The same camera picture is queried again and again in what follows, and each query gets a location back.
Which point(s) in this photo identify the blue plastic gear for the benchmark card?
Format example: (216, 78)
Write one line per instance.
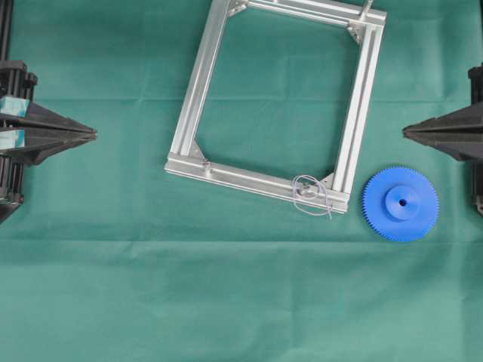
(400, 204)

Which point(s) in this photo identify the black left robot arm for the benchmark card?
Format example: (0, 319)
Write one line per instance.
(30, 133)

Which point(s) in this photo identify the green table cloth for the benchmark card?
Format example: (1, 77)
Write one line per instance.
(112, 259)

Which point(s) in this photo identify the aluminium extrusion frame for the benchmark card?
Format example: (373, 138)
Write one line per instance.
(331, 194)

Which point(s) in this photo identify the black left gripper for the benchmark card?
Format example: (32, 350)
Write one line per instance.
(17, 88)

